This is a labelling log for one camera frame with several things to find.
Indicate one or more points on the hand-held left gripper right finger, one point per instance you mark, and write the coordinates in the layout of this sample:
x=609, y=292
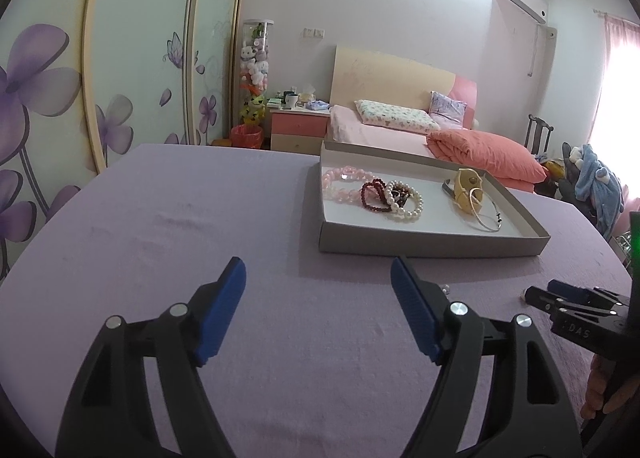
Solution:
x=415, y=313

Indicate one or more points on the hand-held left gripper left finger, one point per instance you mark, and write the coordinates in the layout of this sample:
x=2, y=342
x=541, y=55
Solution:
x=222, y=313

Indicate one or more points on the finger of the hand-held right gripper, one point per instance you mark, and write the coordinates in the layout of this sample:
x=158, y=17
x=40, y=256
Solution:
x=575, y=291
x=555, y=305

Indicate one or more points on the grey cardboard box tray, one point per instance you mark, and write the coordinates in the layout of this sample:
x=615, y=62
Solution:
x=425, y=243

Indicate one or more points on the thin silver bangle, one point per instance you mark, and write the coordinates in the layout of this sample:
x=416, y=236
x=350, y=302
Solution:
x=498, y=222

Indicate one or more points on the person's right hand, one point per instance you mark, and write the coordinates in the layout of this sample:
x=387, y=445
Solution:
x=596, y=383

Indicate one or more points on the blue plush robe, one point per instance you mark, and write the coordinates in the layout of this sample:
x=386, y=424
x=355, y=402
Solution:
x=600, y=188

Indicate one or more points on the yellow plush toy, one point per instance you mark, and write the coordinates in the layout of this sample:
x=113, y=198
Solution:
x=552, y=169

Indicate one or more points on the dark wooden chair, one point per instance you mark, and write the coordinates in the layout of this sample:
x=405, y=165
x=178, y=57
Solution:
x=537, y=133

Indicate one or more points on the orange duvet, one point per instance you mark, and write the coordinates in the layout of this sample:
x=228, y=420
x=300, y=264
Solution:
x=485, y=148

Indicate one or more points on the red waste bin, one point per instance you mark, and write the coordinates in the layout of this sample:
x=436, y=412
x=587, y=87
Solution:
x=247, y=138

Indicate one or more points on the pink bed sheet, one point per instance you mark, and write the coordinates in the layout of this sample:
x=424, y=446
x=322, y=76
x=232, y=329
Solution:
x=370, y=136

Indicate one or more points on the pink and cream nightstand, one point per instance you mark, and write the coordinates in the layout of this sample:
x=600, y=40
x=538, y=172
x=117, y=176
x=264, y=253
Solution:
x=295, y=131

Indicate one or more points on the white printed pillow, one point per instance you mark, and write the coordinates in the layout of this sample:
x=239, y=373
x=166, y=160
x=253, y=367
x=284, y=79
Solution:
x=395, y=116

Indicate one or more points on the lilac printed pillow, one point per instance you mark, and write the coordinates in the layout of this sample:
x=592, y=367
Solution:
x=447, y=108

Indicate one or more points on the pink curtain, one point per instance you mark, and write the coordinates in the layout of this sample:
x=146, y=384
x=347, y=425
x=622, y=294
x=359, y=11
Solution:
x=622, y=88

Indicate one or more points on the white mug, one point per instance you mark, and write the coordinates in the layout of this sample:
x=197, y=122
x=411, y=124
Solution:
x=291, y=101

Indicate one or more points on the tissue box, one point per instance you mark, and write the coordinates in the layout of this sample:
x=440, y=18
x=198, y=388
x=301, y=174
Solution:
x=308, y=93

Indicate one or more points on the cream and pink headboard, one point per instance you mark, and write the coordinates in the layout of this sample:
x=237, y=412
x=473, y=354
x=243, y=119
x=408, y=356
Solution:
x=390, y=78

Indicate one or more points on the clear tube of plush toys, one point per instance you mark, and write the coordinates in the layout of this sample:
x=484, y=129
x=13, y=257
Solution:
x=255, y=68

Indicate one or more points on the floral sliding wardrobe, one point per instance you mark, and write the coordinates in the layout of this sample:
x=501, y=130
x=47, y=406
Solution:
x=140, y=38

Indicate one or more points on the white air conditioner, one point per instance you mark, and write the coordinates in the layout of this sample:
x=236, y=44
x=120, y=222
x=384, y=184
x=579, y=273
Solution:
x=520, y=6

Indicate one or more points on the white wall socket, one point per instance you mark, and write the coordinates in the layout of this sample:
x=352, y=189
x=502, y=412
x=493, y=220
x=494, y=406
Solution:
x=314, y=32

